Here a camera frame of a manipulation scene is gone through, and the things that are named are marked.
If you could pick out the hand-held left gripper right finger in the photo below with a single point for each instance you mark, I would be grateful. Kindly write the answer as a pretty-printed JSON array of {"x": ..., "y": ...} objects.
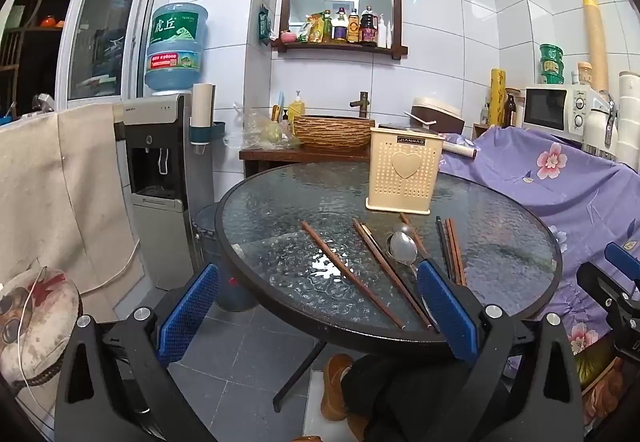
[{"x": 447, "y": 317}]

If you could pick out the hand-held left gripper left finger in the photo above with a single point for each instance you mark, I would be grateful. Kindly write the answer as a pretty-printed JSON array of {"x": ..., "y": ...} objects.
[{"x": 187, "y": 317}]

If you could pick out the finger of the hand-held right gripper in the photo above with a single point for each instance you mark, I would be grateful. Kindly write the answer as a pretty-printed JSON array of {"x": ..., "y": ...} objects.
[
  {"x": 625, "y": 262},
  {"x": 610, "y": 292}
]

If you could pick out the black chopstick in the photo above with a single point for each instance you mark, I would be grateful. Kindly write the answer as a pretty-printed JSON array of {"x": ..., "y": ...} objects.
[{"x": 442, "y": 242}]

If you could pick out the metal spoon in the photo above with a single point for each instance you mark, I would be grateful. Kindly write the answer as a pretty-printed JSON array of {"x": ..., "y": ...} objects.
[{"x": 417, "y": 244}]

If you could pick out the cream perforated utensil holder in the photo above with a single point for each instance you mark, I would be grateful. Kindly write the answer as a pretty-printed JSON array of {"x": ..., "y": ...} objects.
[{"x": 395, "y": 192}]

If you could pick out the purple floral cloth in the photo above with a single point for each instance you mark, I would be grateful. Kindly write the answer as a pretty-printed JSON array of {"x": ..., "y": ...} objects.
[{"x": 575, "y": 192}]

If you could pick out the blue trash bin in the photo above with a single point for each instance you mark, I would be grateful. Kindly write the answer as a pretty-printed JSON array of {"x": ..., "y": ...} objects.
[{"x": 205, "y": 232}]

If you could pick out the person's black trouser leg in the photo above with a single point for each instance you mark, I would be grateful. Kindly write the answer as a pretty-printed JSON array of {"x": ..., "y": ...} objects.
[{"x": 390, "y": 397}]

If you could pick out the brown shoe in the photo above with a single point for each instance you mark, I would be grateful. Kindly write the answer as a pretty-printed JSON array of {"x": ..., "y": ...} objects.
[{"x": 335, "y": 387}]

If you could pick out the round glass table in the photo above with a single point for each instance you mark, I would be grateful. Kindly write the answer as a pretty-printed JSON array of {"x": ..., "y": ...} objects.
[{"x": 280, "y": 222}]

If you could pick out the white kettle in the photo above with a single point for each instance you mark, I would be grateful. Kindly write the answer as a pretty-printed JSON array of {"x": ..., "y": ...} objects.
[{"x": 595, "y": 126}]

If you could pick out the white paper roll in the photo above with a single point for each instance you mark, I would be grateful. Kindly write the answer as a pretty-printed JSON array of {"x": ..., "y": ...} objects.
[{"x": 631, "y": 121}]

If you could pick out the printed round cushion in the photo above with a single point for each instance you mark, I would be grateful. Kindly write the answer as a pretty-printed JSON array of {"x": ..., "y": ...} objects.
[{"x": 35, "y": 322}]

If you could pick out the cream pan with glass lid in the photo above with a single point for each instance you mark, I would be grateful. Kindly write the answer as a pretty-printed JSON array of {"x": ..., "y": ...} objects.
[{"x": 457, "y": 149}]

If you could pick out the white microwave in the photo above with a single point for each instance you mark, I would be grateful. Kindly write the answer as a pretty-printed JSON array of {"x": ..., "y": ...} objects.
[{"x": 545, "y": 106}]

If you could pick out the white canister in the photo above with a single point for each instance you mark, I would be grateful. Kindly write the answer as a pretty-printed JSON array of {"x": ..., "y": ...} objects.
[{"x": 520, "y": 111}]

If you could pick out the teal cup holder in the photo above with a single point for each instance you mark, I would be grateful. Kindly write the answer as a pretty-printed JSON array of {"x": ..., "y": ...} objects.
[{"x": 205, "y": 134}]

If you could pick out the wooden box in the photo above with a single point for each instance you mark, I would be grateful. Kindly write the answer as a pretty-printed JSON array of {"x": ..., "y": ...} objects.
[{"x": 481, "y": 131}]

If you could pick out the brown glass bottle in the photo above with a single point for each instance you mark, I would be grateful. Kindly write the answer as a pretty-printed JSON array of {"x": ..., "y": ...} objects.
[{"x": 511, "y": 111}]

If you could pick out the yellow jar with cream lid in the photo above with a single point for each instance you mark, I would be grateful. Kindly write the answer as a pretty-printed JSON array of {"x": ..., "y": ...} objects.
[{"x": 585, "y": 74}]

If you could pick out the clear plastic bag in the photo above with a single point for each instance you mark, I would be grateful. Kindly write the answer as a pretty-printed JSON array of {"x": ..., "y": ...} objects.
[{"x": 255, "y": 131}]

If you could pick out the small clear bottle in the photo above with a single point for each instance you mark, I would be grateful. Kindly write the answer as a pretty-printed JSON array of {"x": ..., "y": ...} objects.
[{"x": 485, "y": 115}]

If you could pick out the brown white rice cooker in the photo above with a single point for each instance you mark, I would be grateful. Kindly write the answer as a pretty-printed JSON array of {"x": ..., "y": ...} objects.
[{"x": 440, "y": 114}]

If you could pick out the wooden washstand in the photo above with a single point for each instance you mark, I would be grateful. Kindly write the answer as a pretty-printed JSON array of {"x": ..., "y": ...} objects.
[{"x": 310, "y": 155}]

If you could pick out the yellow roll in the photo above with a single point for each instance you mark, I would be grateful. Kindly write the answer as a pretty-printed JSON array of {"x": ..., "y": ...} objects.
[{"x": 498, "y": 96}]

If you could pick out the grey water dispenser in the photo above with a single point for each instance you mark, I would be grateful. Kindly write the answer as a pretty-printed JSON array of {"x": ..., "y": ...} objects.
[{"x": 150, "y": 111}]

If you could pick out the white paper cup stack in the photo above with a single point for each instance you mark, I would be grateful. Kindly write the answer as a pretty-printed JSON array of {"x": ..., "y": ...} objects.
[{"x": 202, "y": 104}]

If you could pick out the woven pattern wash basin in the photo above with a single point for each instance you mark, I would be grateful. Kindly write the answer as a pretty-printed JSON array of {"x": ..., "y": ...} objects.
[{"x": 330, "y": 134}]

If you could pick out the orange brush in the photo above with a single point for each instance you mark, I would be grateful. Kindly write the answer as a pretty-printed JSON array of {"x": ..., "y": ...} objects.
[{"x": 275, "y": 114}]

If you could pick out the beige tall roll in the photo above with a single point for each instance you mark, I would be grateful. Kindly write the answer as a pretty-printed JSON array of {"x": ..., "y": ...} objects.
[{"x": 595, "y": 36}]

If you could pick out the brass faucet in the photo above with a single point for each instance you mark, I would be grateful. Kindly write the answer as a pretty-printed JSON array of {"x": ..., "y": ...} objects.
[{"x": 362, "y": 104}]

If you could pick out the yellow soap dispenser bottle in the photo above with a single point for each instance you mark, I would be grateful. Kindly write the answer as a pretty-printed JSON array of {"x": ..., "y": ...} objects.
[{"x": 296, "y": 109}]

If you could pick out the blue toothbrush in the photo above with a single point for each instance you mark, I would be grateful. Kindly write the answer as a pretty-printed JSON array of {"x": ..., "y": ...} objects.
[{"x": 280, "y": 101}]

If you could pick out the grey metal fitting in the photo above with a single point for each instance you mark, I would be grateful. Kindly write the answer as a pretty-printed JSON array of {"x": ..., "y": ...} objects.
[{"x": 44, "y": 102}]

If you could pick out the blue water jug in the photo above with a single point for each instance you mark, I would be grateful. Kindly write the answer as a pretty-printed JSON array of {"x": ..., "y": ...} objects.
[{"x": 175, "y": 46}]

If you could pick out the pink bowl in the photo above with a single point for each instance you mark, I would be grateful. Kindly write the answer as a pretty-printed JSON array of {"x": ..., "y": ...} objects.
[{"x": 288, "y": 37}]

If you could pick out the dark soy sauce bottle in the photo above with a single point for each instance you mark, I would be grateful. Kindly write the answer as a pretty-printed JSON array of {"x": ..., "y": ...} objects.
[{"x": 368, "y": 29}]

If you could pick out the green hanging packet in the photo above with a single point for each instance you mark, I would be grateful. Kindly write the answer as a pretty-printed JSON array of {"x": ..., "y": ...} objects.
[{"x": 264, "y": 24}]

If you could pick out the yellow label bottle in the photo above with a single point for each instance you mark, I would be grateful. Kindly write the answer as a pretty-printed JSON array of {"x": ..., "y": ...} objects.
[{"x": 353, "y": 29}]

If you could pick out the green white packet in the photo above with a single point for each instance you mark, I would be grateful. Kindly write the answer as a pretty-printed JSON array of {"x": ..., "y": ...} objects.
[{"x": 303, "y": 34}]

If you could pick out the purple label bottle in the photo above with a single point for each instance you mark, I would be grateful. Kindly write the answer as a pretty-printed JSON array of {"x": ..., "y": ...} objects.
[{"x": 340, "y": 29}]

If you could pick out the dark wooden shelf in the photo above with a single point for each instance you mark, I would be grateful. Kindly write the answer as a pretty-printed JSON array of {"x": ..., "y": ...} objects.
[{"x": 30, "y": 51}]

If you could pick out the green oil bottle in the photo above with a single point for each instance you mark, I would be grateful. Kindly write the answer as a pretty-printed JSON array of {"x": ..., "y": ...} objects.
[{"x": 327, "y": 29}]

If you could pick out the yellow packet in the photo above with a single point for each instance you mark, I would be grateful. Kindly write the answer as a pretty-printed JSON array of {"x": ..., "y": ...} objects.
[{"x": 315, "y": 29}]

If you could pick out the orange pot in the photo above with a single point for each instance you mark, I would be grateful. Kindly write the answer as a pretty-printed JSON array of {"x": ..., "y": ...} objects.
[{"x": 48, "y": 21}]

